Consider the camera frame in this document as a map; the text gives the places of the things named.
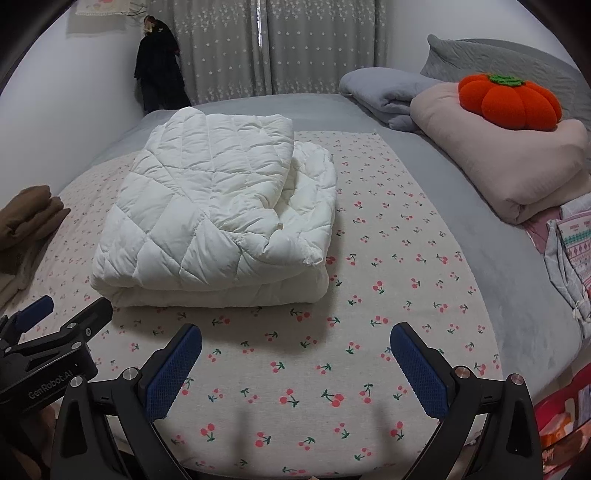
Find red bag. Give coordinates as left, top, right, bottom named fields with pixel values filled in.
left=533, top=367, right=591, bottom=467

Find brown folded clothes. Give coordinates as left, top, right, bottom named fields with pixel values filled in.
left=0, top=185, right=71, bottom=252

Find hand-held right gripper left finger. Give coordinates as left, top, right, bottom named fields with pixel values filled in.
left=50, top=323, right=218, bottom=480

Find pink folded duvet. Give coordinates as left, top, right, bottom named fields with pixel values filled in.
left=410, top=82, right=591, bottom=225

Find cherry print bed sheet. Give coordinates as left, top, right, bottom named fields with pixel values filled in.
left=0, top=130, right=502, bottom=478

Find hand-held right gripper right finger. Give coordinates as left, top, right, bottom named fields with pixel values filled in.
left=390, top=323, right=544, bottom=480

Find beige cloth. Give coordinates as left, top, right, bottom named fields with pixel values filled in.
left=0, top=240, right=51, bottom=310

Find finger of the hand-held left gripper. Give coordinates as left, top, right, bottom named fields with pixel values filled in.
left=55, top=298, right=114, bottom=344
left=0, top=295, right=55, bottom=352

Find grey patterned clothes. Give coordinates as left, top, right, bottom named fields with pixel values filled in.
left=544, top=194, right=591, bottom=340

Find grey bed cover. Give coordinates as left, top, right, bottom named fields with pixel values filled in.
left=53, top=92, right=583, bottom=416

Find white quilted jacket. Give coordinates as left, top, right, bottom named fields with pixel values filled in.
left=90, top=106, right=337, bottom=308

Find grey star print curtain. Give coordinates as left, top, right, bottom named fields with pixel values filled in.
left=168, top=0, right=389, bottom=106

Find pink cloth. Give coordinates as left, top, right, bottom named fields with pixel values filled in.
left=524, top=206, right=566, bottom=257

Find grey quilted pillow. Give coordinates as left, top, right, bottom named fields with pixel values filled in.
left=419, top=34, right=591, bottom=178

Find black hanging garment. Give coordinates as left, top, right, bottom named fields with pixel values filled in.
left=134, top=15, right=192, bottom=116

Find grey folded blanket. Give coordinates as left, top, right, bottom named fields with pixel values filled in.
left=339, top=68, right=446, bottom=132

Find white wall hanging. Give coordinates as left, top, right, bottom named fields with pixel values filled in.
left=67, top=0, right=148, bottom=34

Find orange pumpkin cushion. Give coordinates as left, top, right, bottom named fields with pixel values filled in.
left=458, top=74, right=563, bottom=131

